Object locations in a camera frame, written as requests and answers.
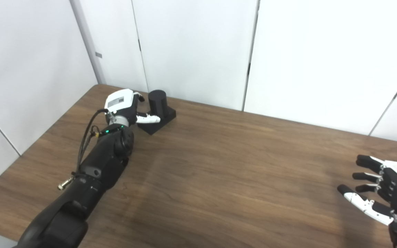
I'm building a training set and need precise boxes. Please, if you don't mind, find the grey wall corner post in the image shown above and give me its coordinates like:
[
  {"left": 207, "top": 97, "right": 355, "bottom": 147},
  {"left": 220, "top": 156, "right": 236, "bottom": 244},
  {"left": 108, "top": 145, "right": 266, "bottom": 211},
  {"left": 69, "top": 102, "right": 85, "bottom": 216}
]
[{"left": 69, "top": 0, "right": 106, "bottom": 85}]

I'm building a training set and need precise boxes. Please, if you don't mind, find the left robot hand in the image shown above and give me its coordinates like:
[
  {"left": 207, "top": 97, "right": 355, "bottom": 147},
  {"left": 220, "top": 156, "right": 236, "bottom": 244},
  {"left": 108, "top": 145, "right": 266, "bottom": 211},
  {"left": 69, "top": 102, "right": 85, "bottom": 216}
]
[{"left": 104, "top": 89, "right": 161, "bottom": 124}]

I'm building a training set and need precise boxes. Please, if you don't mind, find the black peg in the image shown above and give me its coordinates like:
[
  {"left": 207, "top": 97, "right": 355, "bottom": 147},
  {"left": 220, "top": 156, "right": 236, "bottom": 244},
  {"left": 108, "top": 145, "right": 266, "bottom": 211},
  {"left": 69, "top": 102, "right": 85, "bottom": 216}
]
[{"left": 137, "top": 90, "right": 177, "bottom": 136}]

